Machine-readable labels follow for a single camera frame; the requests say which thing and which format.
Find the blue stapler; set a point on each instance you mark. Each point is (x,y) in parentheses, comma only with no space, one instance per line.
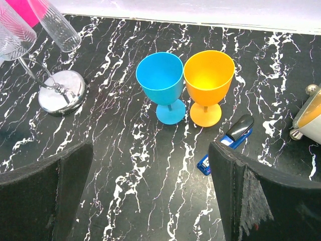
(233,138)

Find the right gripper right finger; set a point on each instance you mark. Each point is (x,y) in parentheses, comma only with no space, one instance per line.
(257,202)

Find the chrome wine glass rack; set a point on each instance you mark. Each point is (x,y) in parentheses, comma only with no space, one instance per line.
(62,93)

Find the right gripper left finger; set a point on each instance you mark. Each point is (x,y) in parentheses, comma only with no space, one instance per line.
(39,201)

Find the pink wine glass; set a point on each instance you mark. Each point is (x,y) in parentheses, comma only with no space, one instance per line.
(31,11)

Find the white cylindrical container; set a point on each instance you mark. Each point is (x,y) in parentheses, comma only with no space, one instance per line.
(307,121)

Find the blue wine glass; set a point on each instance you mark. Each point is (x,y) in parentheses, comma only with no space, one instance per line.
(161,77)

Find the yellow wine glass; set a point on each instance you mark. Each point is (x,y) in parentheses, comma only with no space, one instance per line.
(208,75)

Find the clear wine glass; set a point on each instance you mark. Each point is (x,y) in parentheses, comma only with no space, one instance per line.
(56,25)

